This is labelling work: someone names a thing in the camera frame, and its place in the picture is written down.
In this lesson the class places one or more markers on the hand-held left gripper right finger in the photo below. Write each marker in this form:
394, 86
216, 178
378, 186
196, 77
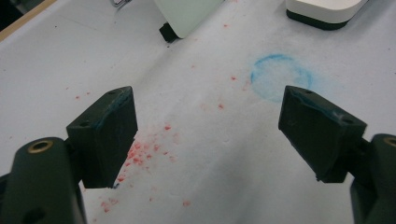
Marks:
317, 137

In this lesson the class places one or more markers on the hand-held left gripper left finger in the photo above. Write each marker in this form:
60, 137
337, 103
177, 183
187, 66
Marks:
107, 140

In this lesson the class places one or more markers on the white whiteboard eraser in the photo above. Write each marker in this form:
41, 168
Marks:
323, 12

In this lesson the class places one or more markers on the wooden table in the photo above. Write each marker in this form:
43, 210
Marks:
21, 21

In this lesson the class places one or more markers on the white scribbled whiteboard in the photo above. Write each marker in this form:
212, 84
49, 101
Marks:
186, 15

